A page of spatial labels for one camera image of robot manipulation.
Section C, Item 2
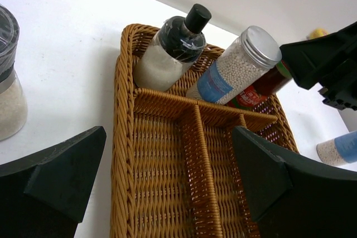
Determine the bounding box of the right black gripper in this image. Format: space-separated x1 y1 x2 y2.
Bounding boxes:
280 22 356 111

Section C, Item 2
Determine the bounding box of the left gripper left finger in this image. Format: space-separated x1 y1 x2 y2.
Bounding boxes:
1 126 107 237

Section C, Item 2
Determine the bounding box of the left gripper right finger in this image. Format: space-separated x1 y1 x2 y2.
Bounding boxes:
232 126 356 237

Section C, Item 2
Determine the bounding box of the red chili sauce bottle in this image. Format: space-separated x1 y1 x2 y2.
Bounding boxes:
227 61 292 110

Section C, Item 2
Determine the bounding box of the blue label bead jar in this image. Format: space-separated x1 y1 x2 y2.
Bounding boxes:
186 26 282 105
316 131 356 167

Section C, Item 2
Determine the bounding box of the black cap salt shaker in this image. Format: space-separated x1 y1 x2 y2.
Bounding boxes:
133 3 211 91

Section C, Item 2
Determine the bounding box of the black top glass grinder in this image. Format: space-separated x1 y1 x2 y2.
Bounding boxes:
1 6 28 140

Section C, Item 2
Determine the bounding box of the brown wicker divided tray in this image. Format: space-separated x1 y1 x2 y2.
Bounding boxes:
110 24 297 237

